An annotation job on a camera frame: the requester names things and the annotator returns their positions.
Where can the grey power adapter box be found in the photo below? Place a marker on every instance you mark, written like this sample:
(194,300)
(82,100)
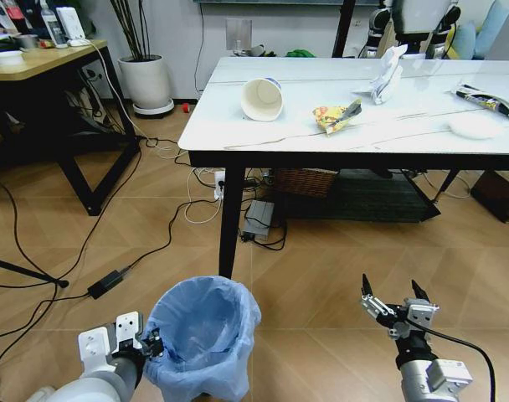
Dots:
(258,220)

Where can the white desktop device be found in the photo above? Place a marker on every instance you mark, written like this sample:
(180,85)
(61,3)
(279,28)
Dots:
(70,23)

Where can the white power strip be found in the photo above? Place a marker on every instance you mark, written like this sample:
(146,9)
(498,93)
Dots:
(219,184)

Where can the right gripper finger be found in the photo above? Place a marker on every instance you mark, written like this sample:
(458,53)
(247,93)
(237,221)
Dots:
(422,312)
(378,307)

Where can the white table with black legs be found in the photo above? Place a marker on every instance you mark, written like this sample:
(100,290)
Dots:
(355,125)

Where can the brown cardboard box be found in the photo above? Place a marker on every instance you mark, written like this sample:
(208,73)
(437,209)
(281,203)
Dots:
(499,194)

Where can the crumpled white paper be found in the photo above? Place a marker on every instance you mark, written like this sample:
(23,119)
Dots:
(386,79)

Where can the wooden desk with black frame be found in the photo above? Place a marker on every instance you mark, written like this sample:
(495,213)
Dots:
(49,60)

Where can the black tripod leg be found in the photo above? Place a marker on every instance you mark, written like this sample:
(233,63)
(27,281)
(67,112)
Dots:
(24,271)

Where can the trash bin with blue bag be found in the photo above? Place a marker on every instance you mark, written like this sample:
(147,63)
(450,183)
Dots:
(204,326)

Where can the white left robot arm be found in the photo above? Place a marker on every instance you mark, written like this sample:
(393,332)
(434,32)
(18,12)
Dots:
(91,383)

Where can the grey tape roll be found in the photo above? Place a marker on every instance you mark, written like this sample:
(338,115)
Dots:
(25,42)

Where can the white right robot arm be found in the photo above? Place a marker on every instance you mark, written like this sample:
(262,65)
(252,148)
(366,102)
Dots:
(430,381)

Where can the white bowl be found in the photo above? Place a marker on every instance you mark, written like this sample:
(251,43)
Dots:
(6,57)

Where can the white paper cup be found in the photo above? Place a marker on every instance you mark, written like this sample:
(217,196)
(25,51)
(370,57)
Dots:
(263,100)

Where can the black and yellow wrapper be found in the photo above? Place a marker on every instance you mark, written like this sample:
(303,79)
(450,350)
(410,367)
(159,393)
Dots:
(486,100)

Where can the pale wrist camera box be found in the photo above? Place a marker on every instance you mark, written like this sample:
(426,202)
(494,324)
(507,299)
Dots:
(128,330)

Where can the black stand pole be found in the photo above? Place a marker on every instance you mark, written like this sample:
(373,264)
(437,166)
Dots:
(343,27)

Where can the yellow snack wrapper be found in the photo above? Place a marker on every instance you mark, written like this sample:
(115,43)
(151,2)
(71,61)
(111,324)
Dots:
(327,117)

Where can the dark plant stems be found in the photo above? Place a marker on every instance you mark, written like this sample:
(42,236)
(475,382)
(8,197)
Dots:
(131,29)

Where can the green cloth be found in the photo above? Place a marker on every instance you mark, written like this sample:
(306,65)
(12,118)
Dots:
(298,53)

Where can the pale blue cushion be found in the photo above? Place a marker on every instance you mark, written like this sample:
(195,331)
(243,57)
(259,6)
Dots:
(489,29)

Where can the brown wicker basket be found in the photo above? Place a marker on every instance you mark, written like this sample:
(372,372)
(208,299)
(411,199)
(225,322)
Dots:
(304,182)

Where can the black and white robot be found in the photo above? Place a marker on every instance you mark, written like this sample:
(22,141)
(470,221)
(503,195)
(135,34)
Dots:
(405,25)

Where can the black power brick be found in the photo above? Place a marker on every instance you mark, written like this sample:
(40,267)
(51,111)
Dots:
(106,284)

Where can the white plant pot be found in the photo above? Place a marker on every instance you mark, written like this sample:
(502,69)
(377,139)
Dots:
(147,81)

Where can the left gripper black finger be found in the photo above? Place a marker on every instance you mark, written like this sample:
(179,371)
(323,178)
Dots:
(156,341)

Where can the silver metal wall plate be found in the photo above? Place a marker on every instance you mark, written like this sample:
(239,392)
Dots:
(239,34)

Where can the small red tape roll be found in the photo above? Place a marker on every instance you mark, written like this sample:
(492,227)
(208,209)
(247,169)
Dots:
(186,107)

